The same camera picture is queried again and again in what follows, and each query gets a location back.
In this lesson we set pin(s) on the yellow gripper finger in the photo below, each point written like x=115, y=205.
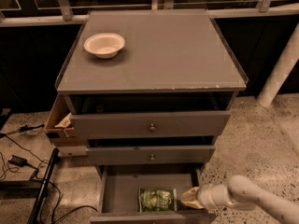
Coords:
x=190, y=195
x=193, y=204

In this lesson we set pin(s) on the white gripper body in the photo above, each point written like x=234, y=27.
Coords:
x=206, y=197

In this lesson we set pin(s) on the green jalapeno chip bag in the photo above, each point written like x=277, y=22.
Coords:
x=156, y=200

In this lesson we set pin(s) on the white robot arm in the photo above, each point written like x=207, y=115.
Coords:
x=240, y=193

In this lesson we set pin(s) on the grey middle drawer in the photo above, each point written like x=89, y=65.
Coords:
x=141, y=155

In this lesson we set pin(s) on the grey drawer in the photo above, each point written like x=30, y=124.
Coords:
x=141, y=155
x=136, y=125
x=119, y=202

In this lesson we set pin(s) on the grey bottom drawer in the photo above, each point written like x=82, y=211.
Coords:
x=119, y=202

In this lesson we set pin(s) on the grey top drawer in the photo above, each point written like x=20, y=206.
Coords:
x=136, y=125

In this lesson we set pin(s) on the grey drawer cabinet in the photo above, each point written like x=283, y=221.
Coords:
x=172, y=61

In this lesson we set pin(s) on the round metal middle knob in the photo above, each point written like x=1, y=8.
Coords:
x=152, y=157

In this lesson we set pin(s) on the round metal knob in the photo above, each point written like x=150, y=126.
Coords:
x=152, y=157
x=152, y=128

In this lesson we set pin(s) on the round metal top knob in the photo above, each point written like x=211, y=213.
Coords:
x=152, y=128

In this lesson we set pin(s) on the open cardboard box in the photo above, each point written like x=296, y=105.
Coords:
x=64, y=138

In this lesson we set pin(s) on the black metal bar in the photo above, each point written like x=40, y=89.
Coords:
x=43, y=186

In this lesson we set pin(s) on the white paper bowl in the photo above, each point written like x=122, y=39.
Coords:
x=105, y=45

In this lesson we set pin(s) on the black power adapter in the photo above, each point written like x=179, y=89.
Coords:
x=17, y=161

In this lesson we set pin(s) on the metal window railing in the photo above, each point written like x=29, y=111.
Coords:
x=45, y=12

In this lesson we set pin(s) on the black plug with cable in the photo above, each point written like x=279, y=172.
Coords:
x=22, y=129

